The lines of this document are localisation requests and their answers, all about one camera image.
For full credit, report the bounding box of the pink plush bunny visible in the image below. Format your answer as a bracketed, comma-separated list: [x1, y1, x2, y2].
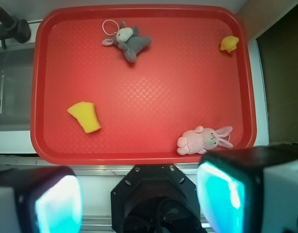
[177, 126, 233, 155]

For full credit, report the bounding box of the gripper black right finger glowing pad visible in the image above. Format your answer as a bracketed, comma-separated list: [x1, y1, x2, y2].
[196, 145, 298, 233]

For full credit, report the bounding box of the yellow rubber duck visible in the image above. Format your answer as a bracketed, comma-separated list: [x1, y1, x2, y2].
[219, 35, 239, 53]

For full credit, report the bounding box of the red plastic tray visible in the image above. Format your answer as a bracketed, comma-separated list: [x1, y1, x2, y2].
[31, 5, 257, 165]

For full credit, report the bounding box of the grey plush bunny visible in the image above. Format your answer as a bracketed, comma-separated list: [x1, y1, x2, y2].
[101, 19, 152, 63]

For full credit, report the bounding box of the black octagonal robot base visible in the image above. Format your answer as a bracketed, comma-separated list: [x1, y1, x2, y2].
[111, 164, 206, 233]

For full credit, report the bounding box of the yellow sponge piece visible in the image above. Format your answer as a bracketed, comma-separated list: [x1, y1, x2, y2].
[67, 101, 101, 133]

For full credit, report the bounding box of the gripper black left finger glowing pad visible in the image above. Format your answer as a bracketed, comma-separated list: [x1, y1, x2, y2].
[0, 166, 84, 233]

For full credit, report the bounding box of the black faucet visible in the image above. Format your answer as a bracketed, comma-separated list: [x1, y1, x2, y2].
[0, 7, 31, 50]

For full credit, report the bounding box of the metal sink basin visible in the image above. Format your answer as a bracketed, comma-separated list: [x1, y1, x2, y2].
[0, 48, 34, 131]

